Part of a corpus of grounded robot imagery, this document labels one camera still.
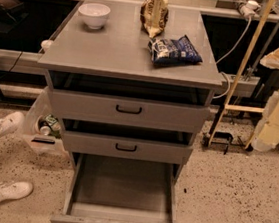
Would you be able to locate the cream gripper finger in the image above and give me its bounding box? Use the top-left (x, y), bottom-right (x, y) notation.
top-left (251, 92), bottom-right (279, 152)

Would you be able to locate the blue chip bag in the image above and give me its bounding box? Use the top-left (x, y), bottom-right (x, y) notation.
top-left (148, 35), bottom-right (203, 65)

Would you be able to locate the brown gold chip bag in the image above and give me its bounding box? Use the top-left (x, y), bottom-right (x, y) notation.
top-left (140, 0), bottom-right (169, 38)

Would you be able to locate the grey drawer cabinet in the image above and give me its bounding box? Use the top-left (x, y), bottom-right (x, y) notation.
top-left (26, 0), bottom-right (231, 180)

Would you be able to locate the grey bottom drawer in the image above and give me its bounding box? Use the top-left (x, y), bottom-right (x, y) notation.
top-left (50, 154), bottom-right (176, 223)

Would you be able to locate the grey drawer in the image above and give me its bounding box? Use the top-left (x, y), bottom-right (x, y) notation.
top-left (62, 131), bottom-right (193, 165)
top-left (48, 90), bottom-right (209, 133)
top-left (50, 154), bottom-right (176, 223)

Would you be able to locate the grey middle drawer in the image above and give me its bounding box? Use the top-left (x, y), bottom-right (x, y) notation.
top-left (62, 131), bottom-right (193, 165)

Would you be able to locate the grey top drawer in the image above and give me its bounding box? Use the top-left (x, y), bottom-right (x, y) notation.
top-left (48, 90), bottom-right (209, 133)

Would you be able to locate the clear plastic trash bag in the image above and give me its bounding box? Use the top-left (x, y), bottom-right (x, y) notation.
top-left (20, 88), bottom-right (66, 155)

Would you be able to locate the white power adapter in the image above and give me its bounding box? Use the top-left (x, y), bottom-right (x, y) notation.
top-left (239, 0), bottom-right (259, 18)

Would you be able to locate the white ceramic bowl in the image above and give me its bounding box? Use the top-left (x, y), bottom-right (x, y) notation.
top-left (78, 3), bottom-right (111, 29)

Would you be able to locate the upper white sneaker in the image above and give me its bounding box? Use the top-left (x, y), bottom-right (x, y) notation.
top-left (0, 112), bottom-right (25, 138)

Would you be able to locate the white sneaker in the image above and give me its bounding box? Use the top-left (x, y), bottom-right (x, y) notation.
top-left (0, 112), bottom-right (25, 138)
top-left (0, 181), bottom-right (33, 203)

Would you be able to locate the lower white sneaker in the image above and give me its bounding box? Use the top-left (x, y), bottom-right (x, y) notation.
top-left (0, 181), bottom-right (33, 203)

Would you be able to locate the wooden ladder frame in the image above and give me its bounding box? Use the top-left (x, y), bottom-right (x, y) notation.
top-left (201, 0), bottom-right (279, 158)

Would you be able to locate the white power cable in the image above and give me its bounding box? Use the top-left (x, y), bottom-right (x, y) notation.
top-left (210, 11), bottom-right (254, 103)

